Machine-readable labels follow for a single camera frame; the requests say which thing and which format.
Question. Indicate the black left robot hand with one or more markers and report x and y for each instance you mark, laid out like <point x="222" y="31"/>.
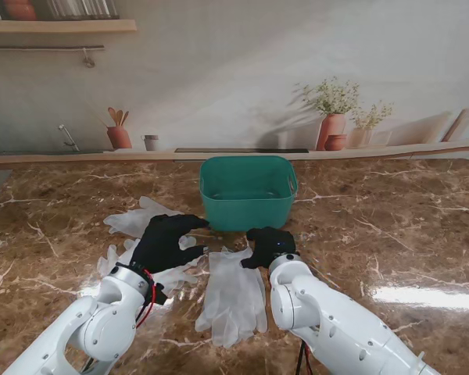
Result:
<point x="160" y="242"/>

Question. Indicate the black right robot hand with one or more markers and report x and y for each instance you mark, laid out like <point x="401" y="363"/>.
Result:
<point x="275" y="242"/>

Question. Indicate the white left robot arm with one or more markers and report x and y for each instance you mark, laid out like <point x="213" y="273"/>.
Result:
<point x="94" y="324"/>

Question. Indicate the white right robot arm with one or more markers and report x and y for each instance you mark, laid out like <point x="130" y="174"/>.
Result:
<point x="316" y="308"/>

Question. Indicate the teal plastic basket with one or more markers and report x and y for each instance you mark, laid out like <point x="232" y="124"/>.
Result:
<point x="246" y="215"/>

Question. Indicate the grey mug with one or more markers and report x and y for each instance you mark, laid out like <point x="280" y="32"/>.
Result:
<point x="151" y="143"/>

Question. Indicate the terracotta utensil pot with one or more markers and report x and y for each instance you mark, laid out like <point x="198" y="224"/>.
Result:
<point x="119" y="137"/>

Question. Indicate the wooden spoon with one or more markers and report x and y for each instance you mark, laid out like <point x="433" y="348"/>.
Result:
<point x="112" y="115"/>
<point x="124" y="118"/>

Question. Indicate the wooden spatula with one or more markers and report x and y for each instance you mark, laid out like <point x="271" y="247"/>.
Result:
<point x="119" y="118"/>

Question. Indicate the chrome faucet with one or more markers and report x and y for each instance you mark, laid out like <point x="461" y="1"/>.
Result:
<point x="68" y="138"/>

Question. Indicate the small dried flower bouquet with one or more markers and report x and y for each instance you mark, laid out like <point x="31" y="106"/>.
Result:
<point x="373" y="115"/>

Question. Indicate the metal hook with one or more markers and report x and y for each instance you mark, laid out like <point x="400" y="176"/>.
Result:
<point x="88" y="58"/>

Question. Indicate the pale wooden cutting board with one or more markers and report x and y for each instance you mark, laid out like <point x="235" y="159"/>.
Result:
<point x="459" y="125"/>

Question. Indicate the row of glass jars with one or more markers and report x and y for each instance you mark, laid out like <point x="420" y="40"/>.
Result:
<point x="82" y="8"/>

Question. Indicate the terracotta jar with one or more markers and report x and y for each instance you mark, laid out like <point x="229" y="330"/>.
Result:
<point x="20" y="9"/>

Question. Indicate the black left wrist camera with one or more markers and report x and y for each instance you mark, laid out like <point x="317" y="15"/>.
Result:
<point x="159" y="295"/>

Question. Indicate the metal wall rail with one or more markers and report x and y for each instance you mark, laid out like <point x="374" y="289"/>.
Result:
<point x="43" y="47"/>

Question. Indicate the wooden wall shelf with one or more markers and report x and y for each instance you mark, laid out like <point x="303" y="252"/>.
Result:
<point x="62" y="25"/>

